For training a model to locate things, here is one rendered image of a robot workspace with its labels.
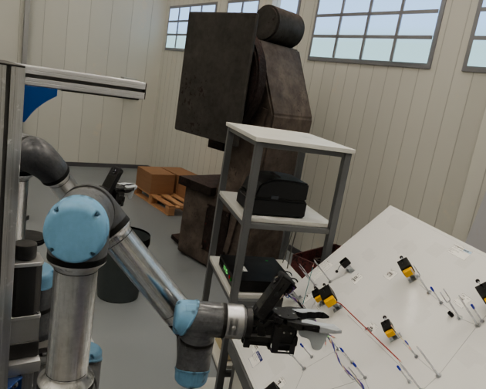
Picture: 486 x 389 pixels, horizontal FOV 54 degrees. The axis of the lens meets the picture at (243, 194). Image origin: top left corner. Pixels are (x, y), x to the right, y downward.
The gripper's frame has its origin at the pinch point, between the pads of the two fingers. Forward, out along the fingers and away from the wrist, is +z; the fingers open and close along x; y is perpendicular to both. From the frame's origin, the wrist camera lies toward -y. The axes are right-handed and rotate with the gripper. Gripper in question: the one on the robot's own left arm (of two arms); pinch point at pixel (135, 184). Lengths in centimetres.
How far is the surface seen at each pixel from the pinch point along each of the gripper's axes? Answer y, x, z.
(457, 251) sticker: -14, 124, 47
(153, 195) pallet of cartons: 181, -327, 428
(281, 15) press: -109, -114, 294
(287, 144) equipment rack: -30, 41, 49
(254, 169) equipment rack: -16, 33, 40
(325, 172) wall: 46, -62, 415
